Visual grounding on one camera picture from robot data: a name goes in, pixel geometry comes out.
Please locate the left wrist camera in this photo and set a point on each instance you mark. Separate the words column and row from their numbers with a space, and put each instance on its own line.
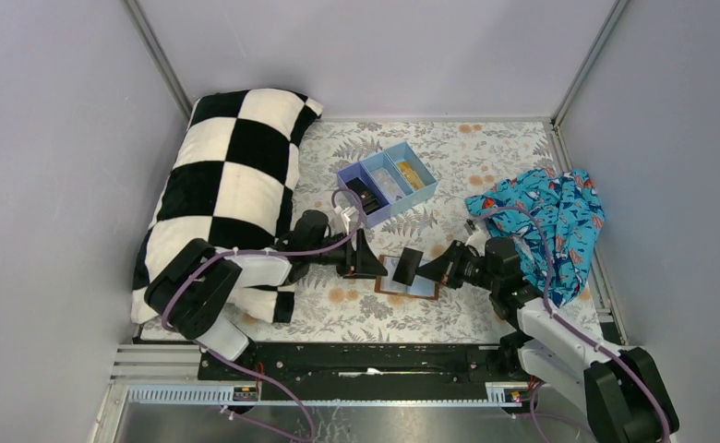
column 345, row 218

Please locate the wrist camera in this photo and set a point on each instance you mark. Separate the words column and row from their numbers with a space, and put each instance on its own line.
column 345, row 218
column 477, row 236

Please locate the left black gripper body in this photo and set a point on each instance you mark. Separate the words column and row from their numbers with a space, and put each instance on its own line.
column 348, row 261

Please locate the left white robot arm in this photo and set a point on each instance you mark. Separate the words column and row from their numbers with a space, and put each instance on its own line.
column 190, row 293

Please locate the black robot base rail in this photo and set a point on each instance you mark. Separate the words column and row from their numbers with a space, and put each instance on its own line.
column 344, row 371

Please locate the blue compartment organizer box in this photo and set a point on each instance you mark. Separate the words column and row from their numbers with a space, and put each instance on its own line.
column 407, row 168

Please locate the white slotted cable duct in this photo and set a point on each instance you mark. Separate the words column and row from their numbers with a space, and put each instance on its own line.
column 215, row 395

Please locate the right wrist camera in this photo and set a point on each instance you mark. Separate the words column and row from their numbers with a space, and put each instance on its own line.
column 477, row 236

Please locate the silver grey credit card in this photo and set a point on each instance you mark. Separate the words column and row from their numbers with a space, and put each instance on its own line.
column 387, row 184

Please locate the black white checkered pillow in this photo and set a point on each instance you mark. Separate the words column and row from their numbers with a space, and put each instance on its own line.
column 232, row 183

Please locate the blue patterned cloth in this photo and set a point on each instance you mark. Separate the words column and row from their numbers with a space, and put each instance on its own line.
column 555, row 221

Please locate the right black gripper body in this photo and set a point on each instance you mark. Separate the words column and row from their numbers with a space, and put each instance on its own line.
column 453, row 268

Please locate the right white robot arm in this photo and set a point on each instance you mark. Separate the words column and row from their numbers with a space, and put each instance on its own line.
column 620, row 390

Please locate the black item in box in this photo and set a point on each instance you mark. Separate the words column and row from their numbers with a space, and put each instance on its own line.
column 369, row 200

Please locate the floral table mat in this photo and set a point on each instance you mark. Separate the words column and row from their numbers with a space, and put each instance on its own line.
column 466, row 159

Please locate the dark grey credit card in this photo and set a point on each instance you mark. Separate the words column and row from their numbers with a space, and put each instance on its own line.
column 407, row 265

